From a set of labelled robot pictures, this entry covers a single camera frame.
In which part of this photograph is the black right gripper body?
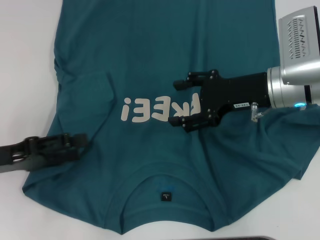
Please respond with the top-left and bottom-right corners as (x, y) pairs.
(201, 70), (273, 128)

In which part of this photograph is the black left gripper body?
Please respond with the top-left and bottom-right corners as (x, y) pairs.
(0, 139), (50, 175)

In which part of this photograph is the teal blue printed t-shirt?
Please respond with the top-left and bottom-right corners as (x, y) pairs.
(21, 0), (320, 222)

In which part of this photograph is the silver plug on right gripper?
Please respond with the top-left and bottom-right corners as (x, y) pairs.
(250, 101), (261, 124)

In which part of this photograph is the thin grey plug cable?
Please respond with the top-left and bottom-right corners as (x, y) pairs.
(258, 106), (274, 117)

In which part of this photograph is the silver vented wrist camera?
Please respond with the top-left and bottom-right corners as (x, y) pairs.
(278, 6), (320, 87)

